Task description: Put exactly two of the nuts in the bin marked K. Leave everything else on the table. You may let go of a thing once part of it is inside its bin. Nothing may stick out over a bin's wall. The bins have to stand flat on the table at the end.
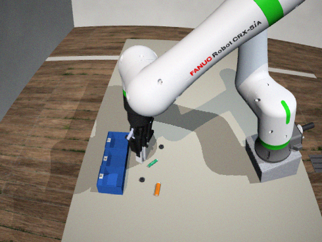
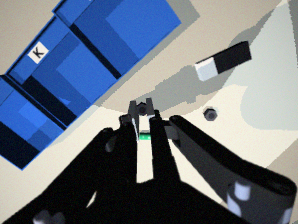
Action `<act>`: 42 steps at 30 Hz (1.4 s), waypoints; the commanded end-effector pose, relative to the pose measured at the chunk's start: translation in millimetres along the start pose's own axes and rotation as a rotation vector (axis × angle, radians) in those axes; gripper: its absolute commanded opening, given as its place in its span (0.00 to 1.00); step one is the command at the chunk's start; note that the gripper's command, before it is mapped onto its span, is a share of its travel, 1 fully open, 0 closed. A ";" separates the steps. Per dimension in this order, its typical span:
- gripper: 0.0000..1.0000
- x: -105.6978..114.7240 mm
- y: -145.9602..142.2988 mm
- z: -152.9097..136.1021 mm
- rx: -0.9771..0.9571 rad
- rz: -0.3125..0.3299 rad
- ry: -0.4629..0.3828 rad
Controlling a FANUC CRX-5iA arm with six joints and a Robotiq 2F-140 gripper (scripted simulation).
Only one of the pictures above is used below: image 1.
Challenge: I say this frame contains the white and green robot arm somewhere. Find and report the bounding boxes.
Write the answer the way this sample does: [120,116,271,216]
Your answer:
[118,0,315,163]

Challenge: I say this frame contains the blue rack of bins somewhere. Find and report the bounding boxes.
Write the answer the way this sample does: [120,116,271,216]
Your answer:
[97,132,129,195]

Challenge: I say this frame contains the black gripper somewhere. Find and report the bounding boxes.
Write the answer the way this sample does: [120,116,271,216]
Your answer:
[125,112,154,164]

